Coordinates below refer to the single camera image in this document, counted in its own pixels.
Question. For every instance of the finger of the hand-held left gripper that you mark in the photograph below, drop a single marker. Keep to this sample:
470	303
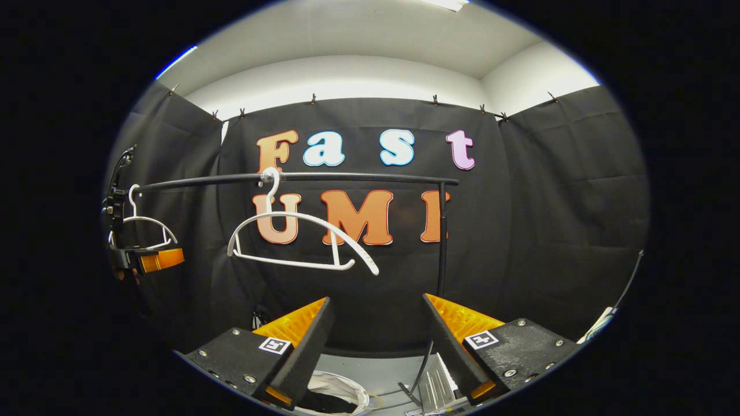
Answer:
165	260

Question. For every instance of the ceiling light panel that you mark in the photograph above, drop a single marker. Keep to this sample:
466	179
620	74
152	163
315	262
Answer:
445	4

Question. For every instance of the white laundry hamper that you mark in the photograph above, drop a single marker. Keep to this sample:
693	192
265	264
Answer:
338	381

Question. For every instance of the grey ribbed metal panel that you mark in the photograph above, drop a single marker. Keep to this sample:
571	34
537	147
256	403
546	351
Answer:
439	387

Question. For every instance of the white plastic clothes hanger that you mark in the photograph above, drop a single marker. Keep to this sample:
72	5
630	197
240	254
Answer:
363	258
134	199

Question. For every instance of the black metal clothes rack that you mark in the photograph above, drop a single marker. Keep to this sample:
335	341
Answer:
358	177

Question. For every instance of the black backdrop cloth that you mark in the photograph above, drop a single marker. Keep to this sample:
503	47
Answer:
549	202

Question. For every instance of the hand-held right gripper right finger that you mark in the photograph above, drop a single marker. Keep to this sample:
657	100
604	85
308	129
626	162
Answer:
448	346

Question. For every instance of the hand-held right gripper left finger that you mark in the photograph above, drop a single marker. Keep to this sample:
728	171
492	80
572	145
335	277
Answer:
306	346

